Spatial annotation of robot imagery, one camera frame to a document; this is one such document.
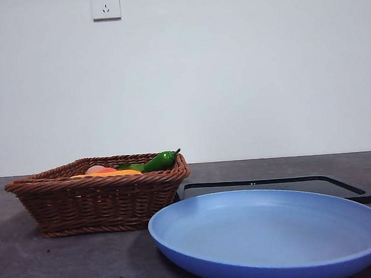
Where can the blue plate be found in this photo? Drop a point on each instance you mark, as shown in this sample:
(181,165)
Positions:
(259,235)

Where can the white wall socket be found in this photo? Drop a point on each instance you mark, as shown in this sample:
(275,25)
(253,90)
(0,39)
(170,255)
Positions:
(106,6)

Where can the brown wicker basket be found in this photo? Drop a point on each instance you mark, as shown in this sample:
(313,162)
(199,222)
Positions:
(97,202)

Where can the green leaf sprig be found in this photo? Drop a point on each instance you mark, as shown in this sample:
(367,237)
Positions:
(128,167)

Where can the yellow corn cob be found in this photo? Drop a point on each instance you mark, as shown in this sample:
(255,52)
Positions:
(124,172)

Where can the pink peach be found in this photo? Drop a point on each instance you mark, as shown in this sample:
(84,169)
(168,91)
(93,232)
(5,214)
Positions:
(94,169)

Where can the black tray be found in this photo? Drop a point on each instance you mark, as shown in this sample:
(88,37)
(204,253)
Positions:
(271,185)

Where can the orange-red pepper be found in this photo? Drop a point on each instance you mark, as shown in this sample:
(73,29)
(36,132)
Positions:
(108,170)

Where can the green chili pepper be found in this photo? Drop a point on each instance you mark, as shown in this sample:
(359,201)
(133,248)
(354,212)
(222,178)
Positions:
(158,161)

